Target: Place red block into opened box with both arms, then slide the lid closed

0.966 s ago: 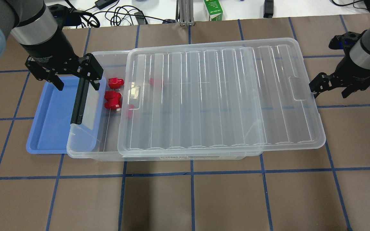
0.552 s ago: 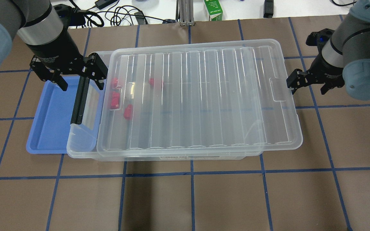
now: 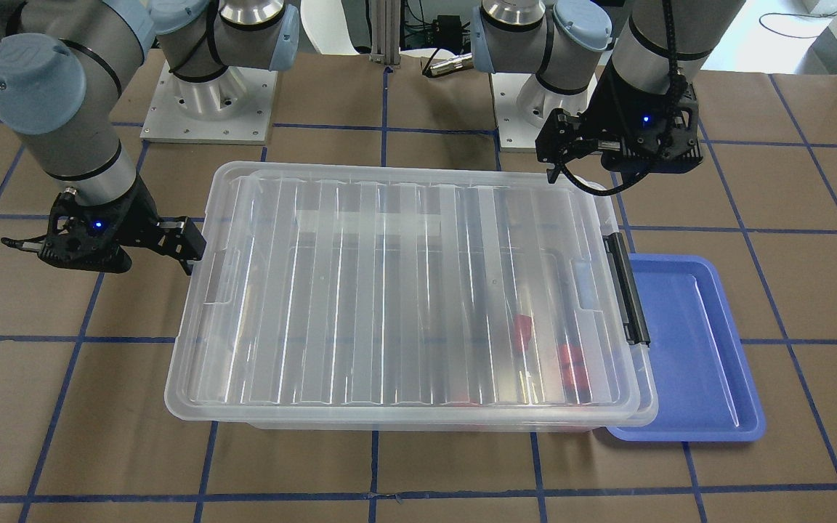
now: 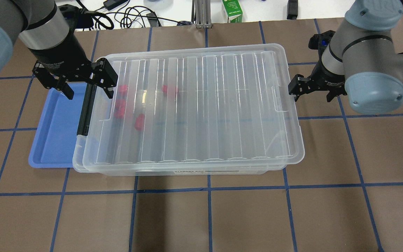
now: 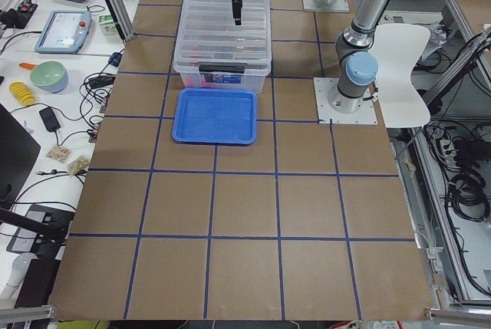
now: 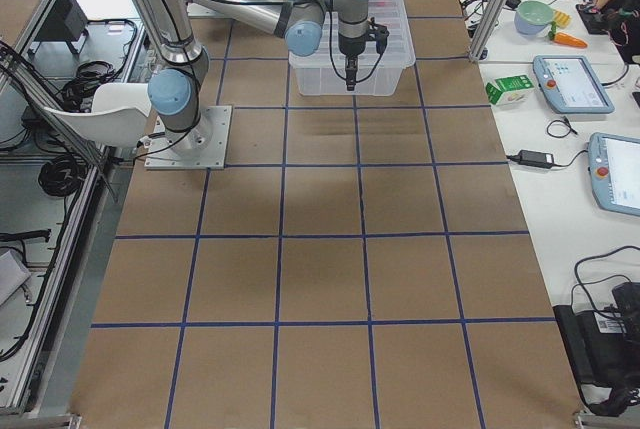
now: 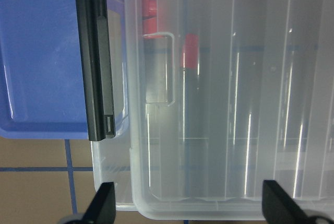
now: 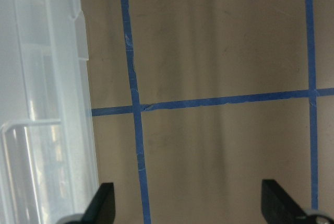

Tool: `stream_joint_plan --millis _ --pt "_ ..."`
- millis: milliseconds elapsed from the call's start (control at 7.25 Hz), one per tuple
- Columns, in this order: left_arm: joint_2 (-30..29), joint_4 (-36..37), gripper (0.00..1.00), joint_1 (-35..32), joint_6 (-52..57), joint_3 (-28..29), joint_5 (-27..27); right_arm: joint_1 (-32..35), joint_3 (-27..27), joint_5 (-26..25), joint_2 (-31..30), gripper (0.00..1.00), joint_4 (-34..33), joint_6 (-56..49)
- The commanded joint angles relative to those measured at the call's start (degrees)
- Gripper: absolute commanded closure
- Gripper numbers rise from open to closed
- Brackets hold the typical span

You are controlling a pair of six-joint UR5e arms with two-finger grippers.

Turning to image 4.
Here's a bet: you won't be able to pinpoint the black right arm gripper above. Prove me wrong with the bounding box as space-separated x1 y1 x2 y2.
288 31 347 102

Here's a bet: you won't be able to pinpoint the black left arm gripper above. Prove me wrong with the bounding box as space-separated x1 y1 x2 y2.
30 33 118 100

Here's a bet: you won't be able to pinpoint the clear plastic box lid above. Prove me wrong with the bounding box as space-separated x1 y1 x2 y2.
83 50 305 174

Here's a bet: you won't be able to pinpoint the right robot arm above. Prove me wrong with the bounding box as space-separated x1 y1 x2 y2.
288 0 403 115

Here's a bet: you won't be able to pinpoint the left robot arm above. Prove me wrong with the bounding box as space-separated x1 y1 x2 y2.
0 0 118 99

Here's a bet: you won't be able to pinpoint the clear plastic storage box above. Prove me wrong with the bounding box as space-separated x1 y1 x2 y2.
72 43 305 176

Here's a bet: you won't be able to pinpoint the red block at box front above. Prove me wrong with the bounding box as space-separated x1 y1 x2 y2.
134 113 145 131

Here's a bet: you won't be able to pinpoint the blue plastic tray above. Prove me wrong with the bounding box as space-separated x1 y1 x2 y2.
28 83 87 168

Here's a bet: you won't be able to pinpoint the black power adapter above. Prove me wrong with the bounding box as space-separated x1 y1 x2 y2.
103 0 129 10

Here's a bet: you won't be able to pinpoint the green carton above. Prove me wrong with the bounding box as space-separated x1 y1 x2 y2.
221 0 243 23

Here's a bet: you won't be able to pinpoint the black box latch handle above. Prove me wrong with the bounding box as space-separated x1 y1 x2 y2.
77 84 97 136

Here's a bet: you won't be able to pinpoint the black cables on desk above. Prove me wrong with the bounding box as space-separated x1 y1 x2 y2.
76 0 195 31

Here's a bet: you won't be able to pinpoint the aluminium frame post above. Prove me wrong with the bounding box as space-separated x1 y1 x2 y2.
192 0 212 29

